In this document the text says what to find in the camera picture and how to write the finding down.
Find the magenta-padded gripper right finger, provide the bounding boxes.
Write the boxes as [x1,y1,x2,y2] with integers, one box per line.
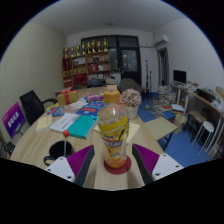
[131,143,185,186]

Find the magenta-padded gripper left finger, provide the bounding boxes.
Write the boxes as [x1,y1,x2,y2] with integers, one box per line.
[44,144,96,188]

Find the yellow-labelled orange drink bottle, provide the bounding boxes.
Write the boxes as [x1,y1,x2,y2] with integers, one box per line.
[97,89,130,170]

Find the black mug with coloured dots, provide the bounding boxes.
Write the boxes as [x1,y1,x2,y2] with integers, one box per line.
[43,139,76,167]

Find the red-ball stirrer stick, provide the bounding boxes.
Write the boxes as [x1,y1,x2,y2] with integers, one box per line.
[62,129,71,158]

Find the flat round red coaster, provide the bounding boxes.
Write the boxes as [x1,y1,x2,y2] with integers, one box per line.
[103,154,133,175]

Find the small beige side table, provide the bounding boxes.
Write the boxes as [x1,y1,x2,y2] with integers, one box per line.
[143,116,178,151]

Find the white booklet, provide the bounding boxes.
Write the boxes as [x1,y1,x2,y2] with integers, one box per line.
[49,112,81,134]

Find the teal book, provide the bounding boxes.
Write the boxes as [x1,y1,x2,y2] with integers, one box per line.
[66,114,98,140]

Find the pale yellow book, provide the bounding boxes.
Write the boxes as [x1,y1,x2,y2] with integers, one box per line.
[35,113,54,134]

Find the colourful magazine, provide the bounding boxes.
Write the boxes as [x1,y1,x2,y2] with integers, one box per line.
[46,105,79,118]

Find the brown wooden stool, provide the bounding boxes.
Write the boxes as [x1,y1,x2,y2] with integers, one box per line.
[184,109,208,133]

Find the white round stool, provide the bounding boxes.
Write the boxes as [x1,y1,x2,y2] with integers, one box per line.
[192,120,215,146]

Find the blue and red book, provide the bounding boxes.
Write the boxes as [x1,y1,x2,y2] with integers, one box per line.
[75,101,106,118]

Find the purple sign board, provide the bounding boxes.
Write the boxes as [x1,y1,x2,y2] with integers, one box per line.
[1,101,27,139]

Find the black office chair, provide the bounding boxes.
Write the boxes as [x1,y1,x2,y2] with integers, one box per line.
[18,89,58,126]

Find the yellow gift box red ribbon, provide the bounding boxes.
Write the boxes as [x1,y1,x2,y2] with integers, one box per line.
[57,86,79,107]

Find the stack of books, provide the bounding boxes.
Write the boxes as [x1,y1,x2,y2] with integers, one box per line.
[158,85,178,107]

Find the pink flowers in white pot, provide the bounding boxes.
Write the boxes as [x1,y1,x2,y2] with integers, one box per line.
[120,88,143,120]

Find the pink package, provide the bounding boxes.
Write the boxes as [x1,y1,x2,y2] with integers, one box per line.
[85,93,105,103]

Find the black microphone stand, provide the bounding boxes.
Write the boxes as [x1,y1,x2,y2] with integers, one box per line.
[143,59,153,98]

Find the black computer monitor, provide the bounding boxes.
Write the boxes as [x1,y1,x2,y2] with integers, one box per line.
[172,69,188,84]

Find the wooden shelf unit with trophies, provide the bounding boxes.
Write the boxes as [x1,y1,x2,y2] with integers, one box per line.
[61,38,112,88]

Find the dark glass door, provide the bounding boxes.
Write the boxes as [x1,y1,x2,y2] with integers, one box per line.
[80,34,142,89]

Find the long wooden wall desk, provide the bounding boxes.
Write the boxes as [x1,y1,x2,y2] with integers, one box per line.
[169,81,224,158]

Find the white wall air conditioner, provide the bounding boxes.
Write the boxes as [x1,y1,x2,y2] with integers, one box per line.
[153,34,170,51]

